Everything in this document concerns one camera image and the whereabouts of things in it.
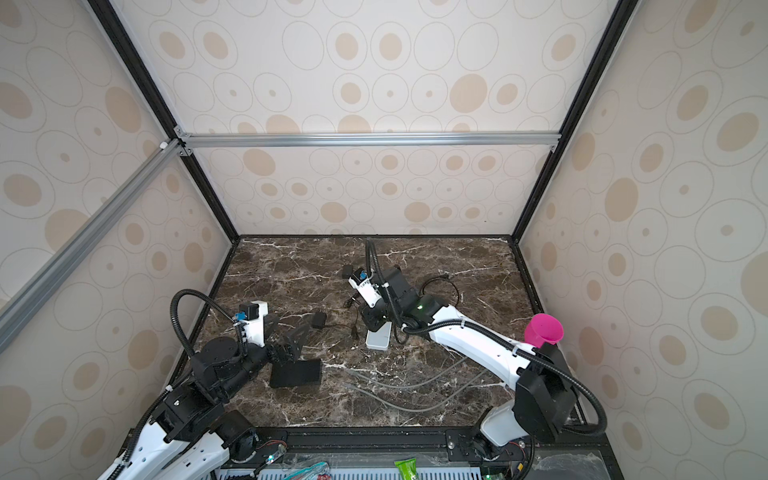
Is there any black network switch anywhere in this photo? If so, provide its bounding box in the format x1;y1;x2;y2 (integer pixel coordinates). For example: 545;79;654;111
269;359;322;389

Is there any black power adapter with cable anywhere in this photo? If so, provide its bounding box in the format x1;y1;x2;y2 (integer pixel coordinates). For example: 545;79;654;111
310;311;360;340

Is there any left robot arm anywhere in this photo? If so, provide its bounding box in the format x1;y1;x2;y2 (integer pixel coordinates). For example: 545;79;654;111
102;289;311;479

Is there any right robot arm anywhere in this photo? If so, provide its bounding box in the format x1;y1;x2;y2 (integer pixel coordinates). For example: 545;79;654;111
345;267;608;451

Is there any white router box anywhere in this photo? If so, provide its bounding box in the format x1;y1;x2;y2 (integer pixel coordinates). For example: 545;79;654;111
366;322;392;351

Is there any teal patterned item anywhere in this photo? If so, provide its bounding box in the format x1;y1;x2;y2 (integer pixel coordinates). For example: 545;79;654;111
284;462;330;480

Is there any pink plastic goblet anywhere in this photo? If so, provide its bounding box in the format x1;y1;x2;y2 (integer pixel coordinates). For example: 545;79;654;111
524;313;564;348

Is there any green tube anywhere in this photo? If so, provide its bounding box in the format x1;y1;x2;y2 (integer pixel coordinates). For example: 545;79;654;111
394;458;420;480

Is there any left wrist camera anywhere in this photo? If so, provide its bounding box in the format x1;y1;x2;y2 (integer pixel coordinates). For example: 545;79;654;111
234;300;269;347

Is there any black coiled cable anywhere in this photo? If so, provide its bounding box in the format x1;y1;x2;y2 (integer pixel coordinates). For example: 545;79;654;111
418;274;461;311

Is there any grey ethernet cable upper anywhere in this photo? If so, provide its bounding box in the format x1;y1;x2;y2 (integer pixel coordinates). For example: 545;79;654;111
335;353;475;391

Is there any grey ethernet cable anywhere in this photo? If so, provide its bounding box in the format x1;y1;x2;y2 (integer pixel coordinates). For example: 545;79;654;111
347;368;497;414
335;353;475;391

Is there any grey ethernet cable lower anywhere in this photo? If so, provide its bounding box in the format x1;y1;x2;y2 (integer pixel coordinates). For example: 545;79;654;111
347;368;497;414

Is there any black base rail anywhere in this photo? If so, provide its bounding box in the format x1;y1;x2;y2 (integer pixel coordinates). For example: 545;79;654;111
221;424;607;464

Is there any horizontal aluminium rail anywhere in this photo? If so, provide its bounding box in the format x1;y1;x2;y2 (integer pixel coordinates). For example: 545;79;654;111
181;131;561;148

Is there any diagonal aluminium rail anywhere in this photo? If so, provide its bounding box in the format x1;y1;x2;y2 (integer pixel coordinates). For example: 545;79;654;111
1;139;182;351

